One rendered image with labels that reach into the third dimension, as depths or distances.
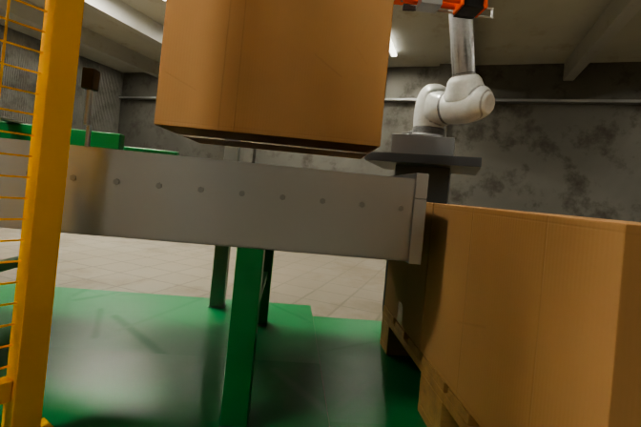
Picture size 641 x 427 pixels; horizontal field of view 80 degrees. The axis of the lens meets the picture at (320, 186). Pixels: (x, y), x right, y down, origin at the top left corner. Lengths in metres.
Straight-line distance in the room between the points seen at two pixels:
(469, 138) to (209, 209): 9.37
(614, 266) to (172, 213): 0.77
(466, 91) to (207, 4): 1.14
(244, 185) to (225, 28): 0.45
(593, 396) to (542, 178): 9.54
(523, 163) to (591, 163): 1.35
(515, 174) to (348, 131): 9.09
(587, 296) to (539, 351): 0.13
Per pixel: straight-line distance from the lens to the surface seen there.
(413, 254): 0.91
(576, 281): 0.61
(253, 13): 1.12
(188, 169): 0.89
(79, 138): 1.10
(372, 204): 0.87
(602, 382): 0.60
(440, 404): 1.03
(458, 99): 1.83
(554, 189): 10.13
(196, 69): 1.10
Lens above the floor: 0.55
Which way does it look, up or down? 1 degrees up
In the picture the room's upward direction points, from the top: 5 degrees clockwise
